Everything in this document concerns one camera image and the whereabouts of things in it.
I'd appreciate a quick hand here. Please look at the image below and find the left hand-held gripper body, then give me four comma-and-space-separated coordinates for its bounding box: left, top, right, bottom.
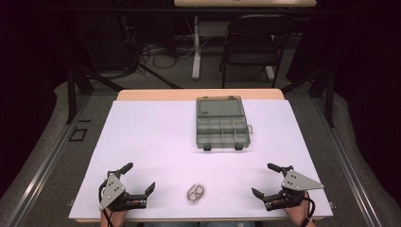
97, 169, 148, 213

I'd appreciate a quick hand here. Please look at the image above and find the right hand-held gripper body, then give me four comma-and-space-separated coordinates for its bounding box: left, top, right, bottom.
263, 165, 325, 212

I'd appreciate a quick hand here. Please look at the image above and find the small clear oval case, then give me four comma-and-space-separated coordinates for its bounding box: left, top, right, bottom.
185, 183, 205, 204

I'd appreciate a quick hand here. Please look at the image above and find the grey compartment storage box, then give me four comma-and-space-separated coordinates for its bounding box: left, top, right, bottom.
195, 96, 254, 151

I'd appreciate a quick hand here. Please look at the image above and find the person's left hand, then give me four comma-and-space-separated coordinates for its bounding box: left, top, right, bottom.
99, 207, 130, 227

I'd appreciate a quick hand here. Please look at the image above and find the person's right hand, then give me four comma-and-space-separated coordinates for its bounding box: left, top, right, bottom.
283, 192, 316, 227

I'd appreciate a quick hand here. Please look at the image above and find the white table mat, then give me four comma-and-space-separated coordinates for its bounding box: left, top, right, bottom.
68, 98, 335, 221

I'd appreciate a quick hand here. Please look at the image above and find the black metal stand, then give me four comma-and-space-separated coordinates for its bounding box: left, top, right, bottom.
279, 61, 337, 129
63, 64, 126, 125

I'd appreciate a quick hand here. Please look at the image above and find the wooden table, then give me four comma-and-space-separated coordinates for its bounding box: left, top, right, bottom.
68, 88, 335, 223

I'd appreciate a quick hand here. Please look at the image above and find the black tripod leg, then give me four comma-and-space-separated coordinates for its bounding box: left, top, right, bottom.
137, 62, 183, 90

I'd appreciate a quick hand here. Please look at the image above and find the black folding chair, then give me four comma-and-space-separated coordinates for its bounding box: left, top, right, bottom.
218, 13, 298, 90

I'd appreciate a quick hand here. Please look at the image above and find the white-legged desk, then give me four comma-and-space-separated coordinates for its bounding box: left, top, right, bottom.
173, 0, 318, 81

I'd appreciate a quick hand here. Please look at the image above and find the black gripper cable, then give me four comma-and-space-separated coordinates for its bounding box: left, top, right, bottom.
302, 189, 317, 227
97, 179, 115, 227

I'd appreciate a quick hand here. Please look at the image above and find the aluminium floor rail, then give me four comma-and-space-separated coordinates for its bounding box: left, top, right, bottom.
310, 94, 385, 227
0, 94, 93, 227

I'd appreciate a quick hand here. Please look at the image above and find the bundle of floor cables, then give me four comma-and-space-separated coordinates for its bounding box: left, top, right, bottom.
138, 39, 197, 71

